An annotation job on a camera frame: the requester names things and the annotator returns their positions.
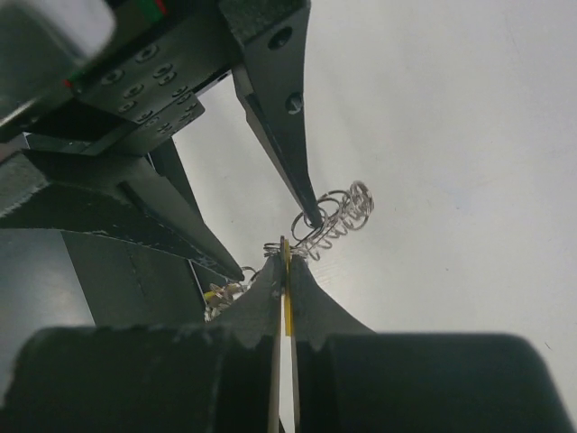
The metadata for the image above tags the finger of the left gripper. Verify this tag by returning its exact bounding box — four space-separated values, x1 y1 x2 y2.
232 1 322 228

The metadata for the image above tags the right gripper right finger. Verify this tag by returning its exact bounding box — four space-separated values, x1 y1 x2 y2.
288 257 573 432

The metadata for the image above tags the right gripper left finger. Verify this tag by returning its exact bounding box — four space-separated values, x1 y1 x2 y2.
1 257 286 432

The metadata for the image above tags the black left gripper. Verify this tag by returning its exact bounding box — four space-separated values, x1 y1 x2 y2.
0 0 312 281

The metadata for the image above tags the large metal keyring with rings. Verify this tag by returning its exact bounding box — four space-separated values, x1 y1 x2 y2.
205 180 375 324

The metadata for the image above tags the yellow key tag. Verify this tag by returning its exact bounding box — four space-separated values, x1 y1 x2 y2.
204 283 243 309

